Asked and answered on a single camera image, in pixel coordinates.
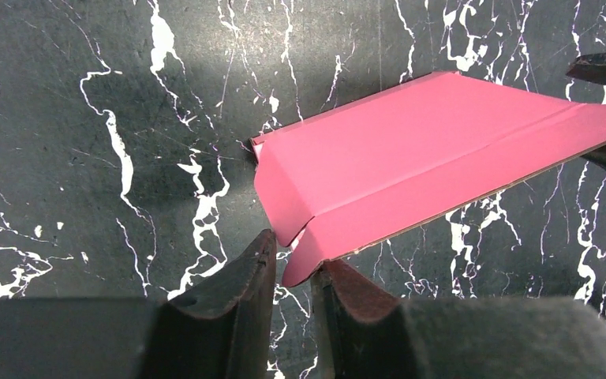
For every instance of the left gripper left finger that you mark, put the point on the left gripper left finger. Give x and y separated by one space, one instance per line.
219 328

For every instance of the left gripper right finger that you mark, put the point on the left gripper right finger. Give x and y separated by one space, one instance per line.
365 332

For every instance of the pink paper box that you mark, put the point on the pink paper box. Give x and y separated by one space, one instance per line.
353 176

